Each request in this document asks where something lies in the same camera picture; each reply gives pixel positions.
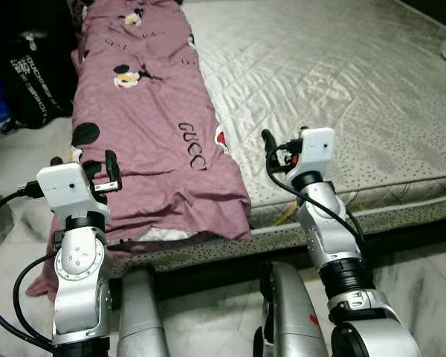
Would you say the mauve cartoon print blanket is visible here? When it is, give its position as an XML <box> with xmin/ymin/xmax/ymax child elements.
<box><xmin>26</xmin><ymin>0</ymin><xmax>253</xmax><ymax>298</ymax></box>

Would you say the black bag white lettering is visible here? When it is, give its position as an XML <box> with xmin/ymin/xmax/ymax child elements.
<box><xmin>4</xmin><ymin>33</ymin><xmax>79</xmax><ymax>129</ymax></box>

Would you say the white quilted mattress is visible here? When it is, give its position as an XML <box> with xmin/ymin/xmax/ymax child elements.
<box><xmin>108</xmin><ymin>0</ymin><xmax>446</xmax><ymax>272</ymax></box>

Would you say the silver left robot leg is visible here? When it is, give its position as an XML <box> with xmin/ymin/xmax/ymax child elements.
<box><xmin>117</xmin><ymin>269</ymin><xmax>170</xmax><ymax>357</ymax></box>

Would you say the silver robot leg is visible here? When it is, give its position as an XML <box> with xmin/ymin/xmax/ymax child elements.
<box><xmin>253</xmin><ymin>260</ymin><xmax>328</xmax><ymax>357</ymax></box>
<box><xmin>117</xmin><ymin>269</ymin><xmax>170</xmax><ymax>357</ymax></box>

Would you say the silver right robot leg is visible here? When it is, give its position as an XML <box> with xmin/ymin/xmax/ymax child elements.
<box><xmin>253</xmin><ymin>260</ymin><xmax>328</xmax><ymax>357</ymax></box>

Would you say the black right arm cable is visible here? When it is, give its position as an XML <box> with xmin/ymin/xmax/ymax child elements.
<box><xmin>266</xmin><ymin>145</ymin><xmax>369</xmax><ymax>257</ymax></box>

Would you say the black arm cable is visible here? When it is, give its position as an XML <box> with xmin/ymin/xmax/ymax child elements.
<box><xmin>13</xmin><ymin>249</ymin><xmax>60</xmax><ymax>344</ymax></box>
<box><xmin>266</xmin><ymin>145</ymin><xmax>369</xmax><ymax>257</ymax></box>
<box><xmin>0</xmin><ymin>186</ymin><xmax>44</xmax><ymax>352</ymax></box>

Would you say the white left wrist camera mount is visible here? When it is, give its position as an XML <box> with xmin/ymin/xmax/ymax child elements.
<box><xmin>36</xmin><ymin>162</ymin><xmax>97</xmax><ymax>218</ymax></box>

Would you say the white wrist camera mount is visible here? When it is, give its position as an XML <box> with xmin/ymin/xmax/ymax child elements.
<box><xmin>36</xmin><ymin>162</ymin><xmax>97</xmax><ymax>218</ymax></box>
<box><xmin>300</xmin><ymin>128</ymin><xmax>336</xmax><ymax>176</ymax></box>

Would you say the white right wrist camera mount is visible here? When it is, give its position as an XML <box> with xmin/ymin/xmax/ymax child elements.
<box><xmin>300</xmin><ymin>128</ymin><xmax>336</xmax><ymax>176</ymax></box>

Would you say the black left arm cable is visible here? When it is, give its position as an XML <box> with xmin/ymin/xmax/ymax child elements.
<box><xmin>0</xmin><ymin>186</ymin><xmax>44</xmax><ymax>352</ymax></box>
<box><xmin>13</xmin><ymin>249</ymin><xmax>60</xmax><ymax>344</ymax></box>

